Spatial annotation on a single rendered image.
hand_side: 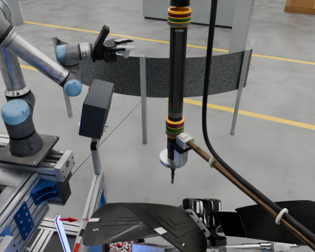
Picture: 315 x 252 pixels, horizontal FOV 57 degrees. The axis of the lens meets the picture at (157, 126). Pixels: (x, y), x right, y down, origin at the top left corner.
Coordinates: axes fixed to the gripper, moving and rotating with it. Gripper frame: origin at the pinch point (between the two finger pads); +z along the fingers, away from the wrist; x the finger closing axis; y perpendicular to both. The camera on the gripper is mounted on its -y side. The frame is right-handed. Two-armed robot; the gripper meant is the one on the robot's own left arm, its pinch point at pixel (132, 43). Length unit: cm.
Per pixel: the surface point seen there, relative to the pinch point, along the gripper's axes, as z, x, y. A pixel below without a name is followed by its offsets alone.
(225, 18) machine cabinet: 284, -436, 186
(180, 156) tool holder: -4, 84, -13
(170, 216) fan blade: -9, 94, -3
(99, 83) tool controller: -17.4, -0.9, 21.4
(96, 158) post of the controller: -24, 29, 45
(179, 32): -5, 79, -42
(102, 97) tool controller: -17.5, 12.0, 20.6
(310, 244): 7, 113, -23
